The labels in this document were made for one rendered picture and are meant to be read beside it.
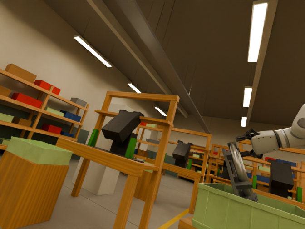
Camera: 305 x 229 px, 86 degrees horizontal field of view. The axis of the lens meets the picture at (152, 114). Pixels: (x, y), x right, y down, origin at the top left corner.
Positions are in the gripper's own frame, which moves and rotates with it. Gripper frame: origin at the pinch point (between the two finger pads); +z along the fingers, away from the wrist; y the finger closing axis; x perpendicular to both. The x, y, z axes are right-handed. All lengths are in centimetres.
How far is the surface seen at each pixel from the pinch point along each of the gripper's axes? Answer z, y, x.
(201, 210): 21.5, -7.7, 27.2
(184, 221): 30.4, -11.3, 29.4
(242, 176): 3.0, -5.8, 13.1
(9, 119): 496, 84, -183
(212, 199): 16.1, -5.0, 24.7
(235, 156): 3.3, 0.6, 7.8
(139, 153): 344, -225, -398
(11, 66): 446, 200, -234
